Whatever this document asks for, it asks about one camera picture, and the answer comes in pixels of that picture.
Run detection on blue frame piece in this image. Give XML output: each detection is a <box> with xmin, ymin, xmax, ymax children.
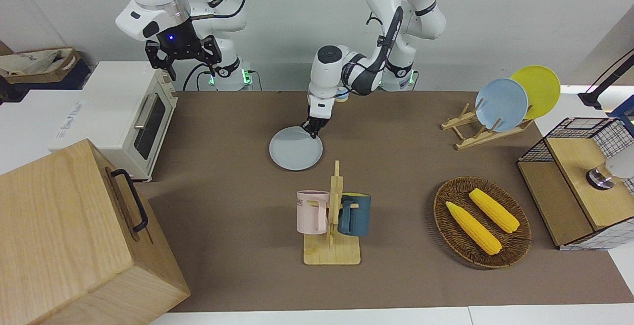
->
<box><xmin>610</xmin><ymin>94</ymin><xmax>634</xmax><ymax>138</ymax></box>

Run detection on black box handle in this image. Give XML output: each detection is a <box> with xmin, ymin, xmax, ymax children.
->
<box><xmin>109</xmin><ymin>168</ymin><xmax>150</xmax><ymax>234</ymax></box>

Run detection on brown table mat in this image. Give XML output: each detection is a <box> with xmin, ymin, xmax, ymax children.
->
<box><xmin>134</xmin><ymin>90</ymin><xmax>634</xmax><ymax>314</ymax></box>

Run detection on pink mug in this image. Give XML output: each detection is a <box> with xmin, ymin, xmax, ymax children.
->
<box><xmin>296</xmin><ymin>190</ymin><xmax>330</xmax><ymax>235</ymax></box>

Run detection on wire shelf with wooden boards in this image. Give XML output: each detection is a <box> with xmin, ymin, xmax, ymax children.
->
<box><xmin>516</xmin><ymin>116</ymin><xmax>634</xmax><ymax>252</ymax></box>

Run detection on dark blue mug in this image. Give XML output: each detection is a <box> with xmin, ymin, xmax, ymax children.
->
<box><xmin>338</xmin><ymin>192</ymin><xmax>372</xmax><ymax>238</ymax></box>

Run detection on black right base cable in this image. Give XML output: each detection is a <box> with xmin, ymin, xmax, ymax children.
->
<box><xmin>182</xmin><ymin>63</ymin><xmax>264</xmax><ymax>92</ymax></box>

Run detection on white toaster oven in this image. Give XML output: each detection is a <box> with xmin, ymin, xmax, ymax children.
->
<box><xmin>49</xmin><ymin>61</ymin><xmax>179</xmax><ymax>183</ymax></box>

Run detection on light wooden box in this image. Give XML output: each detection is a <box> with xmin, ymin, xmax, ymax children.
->
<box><xmin>0</xmin><ymin>138</ymin><xmax>192</xmax><ymax>325</ymax></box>

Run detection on light blue plate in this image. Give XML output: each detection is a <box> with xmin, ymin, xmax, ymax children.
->
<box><xmin>475</xmin><ymin>78</ymin><xmax>529</xmax><ymax>134</ymax></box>

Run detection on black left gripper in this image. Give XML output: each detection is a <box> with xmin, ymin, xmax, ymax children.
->
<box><xmin>302</xmin><ymin>114</ymin><xmax>330</xmax><ymax>140</ymax></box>

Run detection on wooden plate rack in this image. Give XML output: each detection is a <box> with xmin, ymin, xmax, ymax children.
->
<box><xmin>440</xmin><ymin>103</ymin><xmax>535</xmax><ymax>151</ymax></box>

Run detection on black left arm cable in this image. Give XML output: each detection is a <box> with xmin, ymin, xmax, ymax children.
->
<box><xmin>366</xmin><ymin>7</ymin><xmax>404</xmax><ymax>73</ymax></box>

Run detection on cardboard box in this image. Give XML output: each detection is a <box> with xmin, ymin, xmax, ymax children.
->
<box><xmin>0</xmin><ymin>47</ymin><xmax>93</xmax><ymax>92</ymax></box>

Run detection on wooden mug stand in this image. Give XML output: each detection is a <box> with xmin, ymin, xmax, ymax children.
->
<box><xmin>303</xmin><ymin>161</ymin><xmax>362</xmax><ymax>266</ymax></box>

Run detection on yellow plate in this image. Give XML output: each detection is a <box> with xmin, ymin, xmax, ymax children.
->
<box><xmin>510</xmin><ymin>65</ymin><xmax>562</xmax><ymax>120</ymax></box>

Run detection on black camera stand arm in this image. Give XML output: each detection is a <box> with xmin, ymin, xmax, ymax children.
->
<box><xmin>578</xmin><ymin>49</ymin><xmax>634</xmax><ymax>109</ymax></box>

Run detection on brown wicker basket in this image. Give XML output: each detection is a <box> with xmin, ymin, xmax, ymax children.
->
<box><xmin>433</xmin><ymin>176</ymin><xmax>532</xmax><ymax>270</ymax></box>

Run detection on gray plate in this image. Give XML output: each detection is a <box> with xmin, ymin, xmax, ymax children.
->
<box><xmin>268</xmin><ymin>126</ymin><xmax>324</xmax><ymax>172</ymax></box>

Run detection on white cloth bag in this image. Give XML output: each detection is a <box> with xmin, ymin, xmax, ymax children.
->
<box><xmin>0</xmin><ymin>49</ymin><xmax>76</xmax><ymax>76</ymax></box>

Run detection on long yellow corn cob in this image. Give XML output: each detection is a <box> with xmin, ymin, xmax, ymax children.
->
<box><xmin>445</xmin><ymin>201</ymin><xmax>503</xmax><ymax>256</ymax></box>

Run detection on white object with metal cap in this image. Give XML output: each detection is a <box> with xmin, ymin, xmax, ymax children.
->
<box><xmin>585</xmin><ymin>155</ymin><xmax>634</xmax><ymax>191</ymax></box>

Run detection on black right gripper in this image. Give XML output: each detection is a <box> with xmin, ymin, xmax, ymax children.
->
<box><xmin>145</xmin><ymin>20</ymin><xmax>222</xmax><ymax>82</ymax></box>

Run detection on short yellow corn cob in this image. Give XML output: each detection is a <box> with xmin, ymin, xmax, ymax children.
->
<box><xmin>468</xmin><ymin>188</ymin><xmax>521</xmax><ymax>234</ymax></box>

